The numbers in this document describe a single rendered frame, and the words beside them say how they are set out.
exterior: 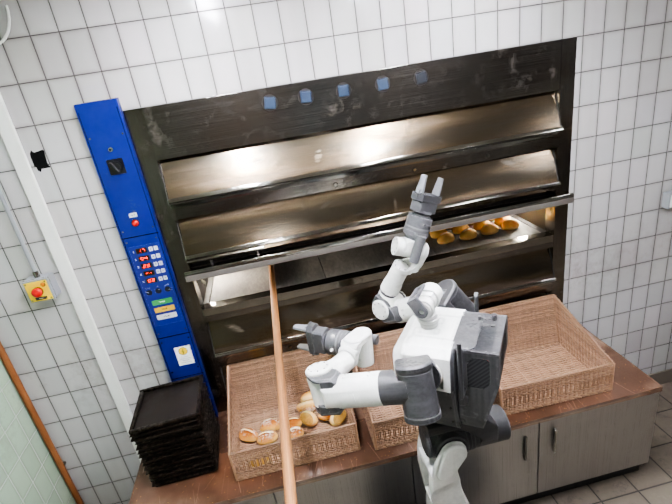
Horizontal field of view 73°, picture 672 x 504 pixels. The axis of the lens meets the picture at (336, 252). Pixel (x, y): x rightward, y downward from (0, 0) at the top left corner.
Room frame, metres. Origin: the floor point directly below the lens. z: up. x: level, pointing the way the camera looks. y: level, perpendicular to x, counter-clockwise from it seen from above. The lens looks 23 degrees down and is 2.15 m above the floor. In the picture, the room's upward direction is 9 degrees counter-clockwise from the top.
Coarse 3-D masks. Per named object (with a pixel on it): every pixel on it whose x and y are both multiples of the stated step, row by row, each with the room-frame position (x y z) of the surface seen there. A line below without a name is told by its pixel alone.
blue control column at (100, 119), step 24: (96, 120) 1.85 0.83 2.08; (120, 120) 1.86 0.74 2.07; (96, 144) 1.84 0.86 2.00; (120, 144) 1.85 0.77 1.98; (96, 168) 1.84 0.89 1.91; (120, 192) 1.85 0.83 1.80; (120, 216) 1.84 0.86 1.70; (144, 216) 1.85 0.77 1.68; (144, 240) 1.85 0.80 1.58; (168, 264) 1.86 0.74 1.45; (192, 336) 1.86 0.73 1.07; (168, 360) 1.84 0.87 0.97; (216, 408) 1.88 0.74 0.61
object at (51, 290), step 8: (32, 280) 1.76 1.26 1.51; (40, 280) 1.76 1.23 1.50; (48, 280) 1.77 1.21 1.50; (56, 280) 1.83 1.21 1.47; (24, 288) 1.75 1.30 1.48; (32, 288) 1.75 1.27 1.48; (40, 288) 1.75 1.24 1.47; (48, 288) 1.76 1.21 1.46; (56, 288) 1.80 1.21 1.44; (32, 296) 1.75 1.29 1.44; (48, 296) 1.76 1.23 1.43; (56, 296) 1.78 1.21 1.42
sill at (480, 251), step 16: (512, 240) 2.12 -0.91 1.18; (528, 240) 2.09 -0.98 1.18; (544, 240) 2.10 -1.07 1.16; (432, 256) 2.08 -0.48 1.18; (448, 256) 2.05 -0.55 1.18; (464, 256) 2.05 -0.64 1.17; (480, 256) 2.06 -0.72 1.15; (368, 272) 2.01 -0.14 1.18; (384, 272) 2.00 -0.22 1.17; (288, 288) 1.98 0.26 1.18; (304, 288) 1.95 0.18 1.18; (320, 288) 1.96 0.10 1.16; (336, 288) 1.97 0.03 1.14; (208, 304) 1.94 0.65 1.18; (224, 304) 1.92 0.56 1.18; (240, 304) 1.92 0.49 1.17; (256, 304) 1.92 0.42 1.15
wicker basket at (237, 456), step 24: (264, 360) 1.91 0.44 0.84; (240, 384) 1.87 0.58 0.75; (264, 384) 1.87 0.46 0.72; (288, 384) 1.88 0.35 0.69; (240, 408) 1.83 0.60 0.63; (288, 408) 1.82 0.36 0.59; (312, 432) 1.63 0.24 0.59; (336, 432) 1.48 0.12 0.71; (240, 456) 1.44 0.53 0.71; (264, 456) 1.45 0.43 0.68; (312, 456) 1.47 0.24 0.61; (240, 480) 1.43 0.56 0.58
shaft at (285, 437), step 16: (272, 272) 2.13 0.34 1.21; (272, 288) 1.94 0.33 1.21; (272, 304) 1.79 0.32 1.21; (272, 320) 1.66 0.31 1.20; (288, 416) 1.08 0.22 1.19; (288, 432) 1.01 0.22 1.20; (288, 448) 0.95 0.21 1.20; (288, 464) 0.89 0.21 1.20; (288, 480) 0.84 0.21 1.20; (288, 496) 0.80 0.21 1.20
